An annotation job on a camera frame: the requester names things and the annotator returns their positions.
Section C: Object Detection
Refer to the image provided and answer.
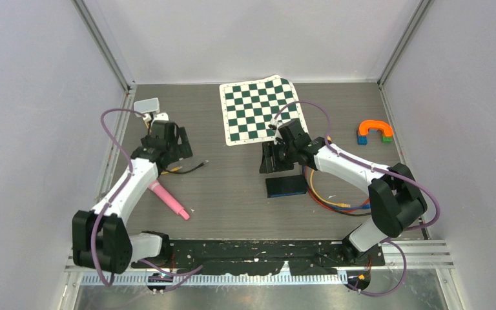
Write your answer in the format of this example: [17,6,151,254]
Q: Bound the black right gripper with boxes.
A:
[260,140,297,174]

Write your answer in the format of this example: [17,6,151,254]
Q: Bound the black network switch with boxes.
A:
[265,174,307,198]

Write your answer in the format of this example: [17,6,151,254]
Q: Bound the small white grey hub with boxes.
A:
[133,98,160,114]

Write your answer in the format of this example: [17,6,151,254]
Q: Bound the red ethernet cable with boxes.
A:
[304,167,371,214]

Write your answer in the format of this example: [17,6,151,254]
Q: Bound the black ethernet cable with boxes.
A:
[307,188,373,218]

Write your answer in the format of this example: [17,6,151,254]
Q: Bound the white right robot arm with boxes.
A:
[260,119,428,265]

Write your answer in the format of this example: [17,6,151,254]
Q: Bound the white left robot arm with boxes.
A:
[72,121,193,274]

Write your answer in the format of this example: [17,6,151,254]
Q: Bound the pink marker pen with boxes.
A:
[148,180,191,220]

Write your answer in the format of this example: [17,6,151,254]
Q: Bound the green white chessboard mat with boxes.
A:
[219,75,309,147]

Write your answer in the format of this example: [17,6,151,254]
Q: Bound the blue toy block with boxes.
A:
[356,131,368,145]

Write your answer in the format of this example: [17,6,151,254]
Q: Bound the orange arch toy block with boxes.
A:
[357,119,394,138]

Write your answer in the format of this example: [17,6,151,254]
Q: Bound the green toy block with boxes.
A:
[381,136,393,143]

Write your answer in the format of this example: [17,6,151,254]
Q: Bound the short black cable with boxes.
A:
[162,160,209,176]

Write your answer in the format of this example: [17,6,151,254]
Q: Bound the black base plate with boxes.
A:
[148,240,385,276]

